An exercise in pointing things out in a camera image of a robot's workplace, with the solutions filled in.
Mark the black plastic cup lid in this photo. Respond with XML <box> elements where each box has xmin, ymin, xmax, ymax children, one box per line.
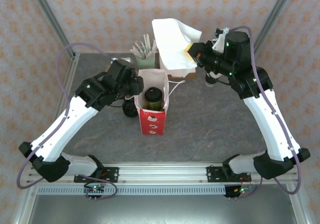
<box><xmin>144</xmin><ymin>87</ymin><xmax>163</xmax><ymax>102</ymax></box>

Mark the red white paper bag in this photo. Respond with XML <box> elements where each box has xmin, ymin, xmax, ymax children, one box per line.
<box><xmin>124</xmin><ymin>68</ymin><xmax>187</xmax><ymax>136</ymax></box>

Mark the brown cardboard napkin box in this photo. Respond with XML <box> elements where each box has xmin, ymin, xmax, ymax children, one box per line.
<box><xmin>154</xmin><ymin>52</ymin><xmax>197</xmax><ymax>81</ymax></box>

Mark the mint green holder cup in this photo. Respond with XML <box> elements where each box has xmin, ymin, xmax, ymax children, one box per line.
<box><xmin>135</xmin><ymin>47</ymin><xmax>157</xmax><ymax>69</ymax></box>

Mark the stack of paper cups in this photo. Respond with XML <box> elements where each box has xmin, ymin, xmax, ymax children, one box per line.
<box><xmin>204</xmin><ymin>72</ymin><xmax>222</xmax><ymax>88</ymax></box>

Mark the paper-wrapped straw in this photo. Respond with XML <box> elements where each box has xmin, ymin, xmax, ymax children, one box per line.
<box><xmin>130</xmin><ymin>47</ymin><xmax>144</xmax><ymax>59</ymax></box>
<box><xmin>134</xmin><ymin>41</ymin><xmax>146</xmax><ymax>58</ymax></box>
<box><xmin>149</xmin><ymin>40</ymin><xmax>158</xmax><ymax>58</ymax></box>
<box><xmin>143</xmin><ymin>34</ymin><xmax>151</xmax><ymax>58</ymax></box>

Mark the small circuit board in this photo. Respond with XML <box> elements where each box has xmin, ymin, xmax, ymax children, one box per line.
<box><xmin>83</xmin><ymin>182</ymin><xmax>105</xmax><ymax>194</ymax></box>
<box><xmin>233</xmin><ymin>186</ymin><xmax>255</xmax><ymax>194</ymax></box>

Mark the grey metal sheet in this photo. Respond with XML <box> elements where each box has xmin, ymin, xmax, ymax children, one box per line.
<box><xmin>26</xmin><ymin>195</ymin><xmax>301</xmax><ymax>224</ymax></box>

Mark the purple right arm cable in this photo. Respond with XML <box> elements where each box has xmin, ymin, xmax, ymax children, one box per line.
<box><xmin>229</xmin><ymin>26</ymin><xmax>302</xmax><ymax>199</ymax></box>

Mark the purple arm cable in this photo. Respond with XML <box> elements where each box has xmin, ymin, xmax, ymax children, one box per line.
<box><xmin>229</xmin><ymin>26</ymin><xmax>302</xmax><ymax>199</ymax></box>
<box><xmin>16</xmin><ymin>43</ymin><xmax>118</xmax><ymax>201</ymax></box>

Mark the aluminium frame post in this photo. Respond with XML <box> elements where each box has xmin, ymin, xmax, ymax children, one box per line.
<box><xmin>249</xmin><ymin>0</ymin><xmax>298</xmax><ymax>59</ymax></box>
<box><xmin>26</xmin><ymin>0</ymin><xmax>76</xmax><ymax>59</ymax></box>

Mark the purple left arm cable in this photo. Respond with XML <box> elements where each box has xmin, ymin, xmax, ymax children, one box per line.
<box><xmin>16</xmin><ymin>43</ymin><xmax>118</xmax><ymax>201</ymax></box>

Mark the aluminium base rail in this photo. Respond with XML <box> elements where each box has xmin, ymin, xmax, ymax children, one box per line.
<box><xmin>27</xmin><ymin>161</ymin><xmax>298</xmax><ymax>184</ymax></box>

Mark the slotted grey cable tray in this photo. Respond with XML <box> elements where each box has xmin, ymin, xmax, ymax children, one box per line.
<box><xmin>36</xmin><ymin>185</ymin><xmax>227</xmax><ymax>196</ymax></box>

